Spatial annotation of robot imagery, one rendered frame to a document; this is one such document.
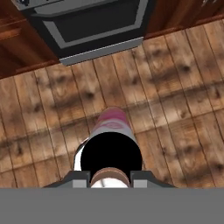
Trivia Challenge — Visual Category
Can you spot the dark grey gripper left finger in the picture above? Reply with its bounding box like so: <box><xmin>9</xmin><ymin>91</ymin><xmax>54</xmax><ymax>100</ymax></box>
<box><xmin>43</xmin><ymin>171</ymin><xmax>91</xmax><ymax>189</ymax></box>

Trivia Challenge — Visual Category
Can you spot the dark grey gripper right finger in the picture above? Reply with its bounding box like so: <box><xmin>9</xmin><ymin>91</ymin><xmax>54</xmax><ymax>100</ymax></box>
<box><xmin>129</xmin><ymin>171</ymin><xmax>177</xmax><ymax>189</ymax></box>

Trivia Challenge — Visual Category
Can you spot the pink and white bottle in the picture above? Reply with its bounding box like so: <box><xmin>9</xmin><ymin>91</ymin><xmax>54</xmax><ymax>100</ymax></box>
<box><xmin>73</xmin><ymin>106</ymin><xmax>144</xmax><ymax>189</ymax></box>

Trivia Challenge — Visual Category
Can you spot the brown wooden cupboard run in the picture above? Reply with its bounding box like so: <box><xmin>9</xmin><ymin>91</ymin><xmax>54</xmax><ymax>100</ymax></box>
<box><xmin>143</xmin><ymin>0</ymin><xmax>224</xmax><ymax>40</ymax></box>
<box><xmin>0</xmin><ymin>0</ymin><xmax>61</xmax><ymax>79</ymax></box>

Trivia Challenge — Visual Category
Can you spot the black and grey oven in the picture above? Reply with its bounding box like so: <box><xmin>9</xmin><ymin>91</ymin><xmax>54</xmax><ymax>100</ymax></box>
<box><xmin>11</xmin><ymin>0</ymin><xmax>157</xmax><ymax>67</ymax></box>

